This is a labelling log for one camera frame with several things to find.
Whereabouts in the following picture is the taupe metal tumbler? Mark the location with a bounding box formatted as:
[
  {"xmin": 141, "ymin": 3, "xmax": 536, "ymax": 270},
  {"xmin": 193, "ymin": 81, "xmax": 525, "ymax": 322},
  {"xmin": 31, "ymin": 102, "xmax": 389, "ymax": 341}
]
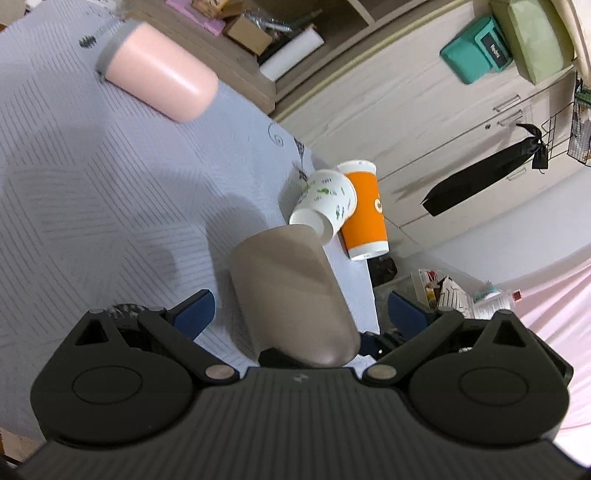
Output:
[{"xmin": 229, "ymin": 225, "xmax": 361, "ymax": 368}]

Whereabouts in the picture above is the orange paper cup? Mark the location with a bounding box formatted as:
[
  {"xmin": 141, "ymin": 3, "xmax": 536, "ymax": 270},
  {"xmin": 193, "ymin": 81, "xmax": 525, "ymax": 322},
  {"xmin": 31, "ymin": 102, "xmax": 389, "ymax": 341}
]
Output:
[{"xmin": 337, "ymin": 160, "xmax": 390, "ymax": 261}]

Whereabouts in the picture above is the white floral paper cup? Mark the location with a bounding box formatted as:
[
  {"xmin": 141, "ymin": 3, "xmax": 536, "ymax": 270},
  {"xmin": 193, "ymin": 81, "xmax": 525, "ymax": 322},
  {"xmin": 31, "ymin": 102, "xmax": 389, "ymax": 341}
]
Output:
[{"xmin": 290, "ymin": 169, "xmax": 358, "ymax": 245}]

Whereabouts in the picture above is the pile of papers and packages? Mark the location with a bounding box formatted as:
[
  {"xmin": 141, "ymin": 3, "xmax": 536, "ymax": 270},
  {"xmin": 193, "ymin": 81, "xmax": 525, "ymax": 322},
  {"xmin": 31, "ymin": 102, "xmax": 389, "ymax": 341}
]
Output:
[{"xmin": 411, "ymin": 269, "xmax": 516, "ymax": 320}]

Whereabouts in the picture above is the white patterned tablecloth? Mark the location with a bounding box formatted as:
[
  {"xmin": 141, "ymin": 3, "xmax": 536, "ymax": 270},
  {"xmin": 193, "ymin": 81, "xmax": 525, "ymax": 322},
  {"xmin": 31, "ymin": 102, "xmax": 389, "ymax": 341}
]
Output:
[{"xmin": 0, "ymin": 0, "xmax": 382, "ymax": 441}]

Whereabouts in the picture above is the pink sheet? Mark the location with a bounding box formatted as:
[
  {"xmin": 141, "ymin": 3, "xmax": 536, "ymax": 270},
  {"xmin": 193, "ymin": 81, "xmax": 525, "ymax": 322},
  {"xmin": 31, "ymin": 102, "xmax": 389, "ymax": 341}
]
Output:
[{"xmin": 502, "ymin": 261, "xmax": 590, "ymax": 466}]

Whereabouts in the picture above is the black ribbon bow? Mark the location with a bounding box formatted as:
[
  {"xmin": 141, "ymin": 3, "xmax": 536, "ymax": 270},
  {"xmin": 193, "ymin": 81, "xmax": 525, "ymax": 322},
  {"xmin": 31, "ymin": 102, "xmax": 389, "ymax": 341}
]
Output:
[{"xmin": 422, "ymin": 123, "xmax": 549, "ymax": 217}]

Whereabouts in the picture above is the beige wardrobe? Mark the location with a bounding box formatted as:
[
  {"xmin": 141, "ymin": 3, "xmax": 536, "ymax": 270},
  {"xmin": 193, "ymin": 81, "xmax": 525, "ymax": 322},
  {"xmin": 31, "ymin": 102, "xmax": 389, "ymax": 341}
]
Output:
[{"xmin": 276, "ymin": 1, "xmax": 580, "ymax": 257}]

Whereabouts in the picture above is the pink tumbler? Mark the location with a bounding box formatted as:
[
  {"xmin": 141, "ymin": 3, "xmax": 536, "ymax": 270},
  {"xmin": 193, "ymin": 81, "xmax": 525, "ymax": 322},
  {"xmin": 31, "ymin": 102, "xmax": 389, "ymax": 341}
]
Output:
[{"xmin": 95, "ymin": 19, "xmax": 219, "ymax": 123}]

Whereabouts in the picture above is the white paper towel roll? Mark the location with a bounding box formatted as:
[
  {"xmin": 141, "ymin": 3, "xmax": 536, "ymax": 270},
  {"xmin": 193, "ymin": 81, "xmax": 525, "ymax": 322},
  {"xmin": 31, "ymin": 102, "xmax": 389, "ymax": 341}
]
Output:
[{"xmin": 259, "ymin": 28, "xmax": 325, "ymax": 81}]

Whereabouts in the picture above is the teal pouch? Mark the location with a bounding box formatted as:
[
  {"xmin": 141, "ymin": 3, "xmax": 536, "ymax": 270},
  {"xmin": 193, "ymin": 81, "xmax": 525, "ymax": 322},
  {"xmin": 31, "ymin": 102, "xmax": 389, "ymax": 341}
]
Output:
[{"xmin": 440, "ymin": 15, "xmax": 513, "ymax": 85}]

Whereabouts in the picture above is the wooden shelf unit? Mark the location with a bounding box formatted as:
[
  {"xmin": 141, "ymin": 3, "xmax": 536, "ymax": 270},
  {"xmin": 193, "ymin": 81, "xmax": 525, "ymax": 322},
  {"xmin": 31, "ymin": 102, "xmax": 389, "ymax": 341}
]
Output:
[{"xmin": 115, "ymin": 1, "xmax": 424, "ymax": 114}]

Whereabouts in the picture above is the pink flat box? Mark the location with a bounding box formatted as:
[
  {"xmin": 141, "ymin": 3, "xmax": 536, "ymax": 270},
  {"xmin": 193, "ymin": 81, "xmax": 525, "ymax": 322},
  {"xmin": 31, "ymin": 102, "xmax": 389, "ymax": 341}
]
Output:
[{"xmin": 165, "ymin": 0, "xmax": 225, "ymax": 36}]

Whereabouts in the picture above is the small cardboard box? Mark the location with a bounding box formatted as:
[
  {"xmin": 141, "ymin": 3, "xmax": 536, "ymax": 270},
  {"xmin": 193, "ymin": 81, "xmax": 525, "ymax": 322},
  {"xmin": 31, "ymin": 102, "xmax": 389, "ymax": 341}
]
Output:
[{"xmin": 223, "ymin": 16, "xmax": 273, "ymax": 55}]

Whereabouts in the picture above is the green cushion bag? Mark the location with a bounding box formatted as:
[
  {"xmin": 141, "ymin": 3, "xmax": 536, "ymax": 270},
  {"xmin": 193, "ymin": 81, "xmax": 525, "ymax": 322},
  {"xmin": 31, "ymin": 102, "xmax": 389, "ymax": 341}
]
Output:
[{"xmin": 490, "ymin": 0, "xmax": 574, "ymax": 84}]

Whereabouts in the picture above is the black wire basket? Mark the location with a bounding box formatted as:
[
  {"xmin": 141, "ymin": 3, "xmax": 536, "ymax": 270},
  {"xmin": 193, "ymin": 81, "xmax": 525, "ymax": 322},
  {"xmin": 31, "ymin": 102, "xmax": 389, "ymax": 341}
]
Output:
[{"xmin": 541, "ymin": 74, "xmax": 590, "ymax": 168}]

